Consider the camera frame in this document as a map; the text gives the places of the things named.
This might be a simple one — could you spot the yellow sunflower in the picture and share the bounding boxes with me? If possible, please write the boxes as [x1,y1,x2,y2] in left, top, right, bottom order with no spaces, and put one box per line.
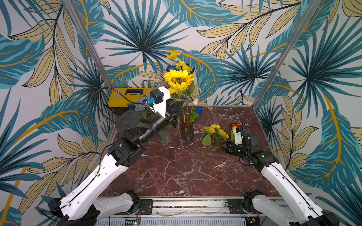
[213,128,229,149]
[202,127,216,167]

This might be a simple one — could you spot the yellow marigold flower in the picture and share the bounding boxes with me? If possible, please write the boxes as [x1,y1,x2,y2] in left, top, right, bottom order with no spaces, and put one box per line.
[210,124,220,130]

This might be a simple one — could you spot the orange handled pliers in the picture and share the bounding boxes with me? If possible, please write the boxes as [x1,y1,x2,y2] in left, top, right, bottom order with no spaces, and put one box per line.
[232,123,248,128]

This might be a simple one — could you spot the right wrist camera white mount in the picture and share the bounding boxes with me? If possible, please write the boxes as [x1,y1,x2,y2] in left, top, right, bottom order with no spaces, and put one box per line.
[234,129,243,145]

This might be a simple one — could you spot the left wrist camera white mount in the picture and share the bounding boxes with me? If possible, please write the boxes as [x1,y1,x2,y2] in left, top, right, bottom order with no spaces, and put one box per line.
[149,87,170,118]

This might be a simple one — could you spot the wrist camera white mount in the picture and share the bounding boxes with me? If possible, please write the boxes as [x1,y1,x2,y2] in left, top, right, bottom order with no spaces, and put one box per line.
[149,87,170,118]
[234,129,243,145]

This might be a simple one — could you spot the yellow black toolbox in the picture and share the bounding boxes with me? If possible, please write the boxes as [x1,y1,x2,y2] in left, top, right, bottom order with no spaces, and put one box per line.
[108,88,154,116]

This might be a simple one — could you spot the tall sunflower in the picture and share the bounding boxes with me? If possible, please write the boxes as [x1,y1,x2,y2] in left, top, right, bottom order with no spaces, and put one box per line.
[165,70,195,101]

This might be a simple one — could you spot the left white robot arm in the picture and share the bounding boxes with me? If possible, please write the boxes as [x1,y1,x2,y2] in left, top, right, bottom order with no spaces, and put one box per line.
[36,99,183,226]

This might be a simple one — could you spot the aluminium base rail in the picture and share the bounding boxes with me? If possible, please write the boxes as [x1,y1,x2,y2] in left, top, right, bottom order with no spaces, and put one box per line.
[93,196,283,226]

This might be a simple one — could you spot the tall mixed flower bouquet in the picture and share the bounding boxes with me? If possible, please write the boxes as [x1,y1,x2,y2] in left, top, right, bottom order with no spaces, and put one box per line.
[164,50,201,124]

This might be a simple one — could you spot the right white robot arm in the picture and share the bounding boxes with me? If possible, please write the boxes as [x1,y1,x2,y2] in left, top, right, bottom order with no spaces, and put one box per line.
[221,129,340,226]

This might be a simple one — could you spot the dark tinted glass vase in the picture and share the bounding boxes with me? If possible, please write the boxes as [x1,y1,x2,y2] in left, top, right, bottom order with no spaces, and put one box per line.
[179,121,194,142]

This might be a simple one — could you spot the grey blue rose bunch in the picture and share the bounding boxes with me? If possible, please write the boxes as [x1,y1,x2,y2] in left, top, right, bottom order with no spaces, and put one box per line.
[135,96,152,120]

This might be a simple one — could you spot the clear glass vase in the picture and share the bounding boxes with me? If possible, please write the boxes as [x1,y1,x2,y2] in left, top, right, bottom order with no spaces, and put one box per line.
[159,127,171,145]

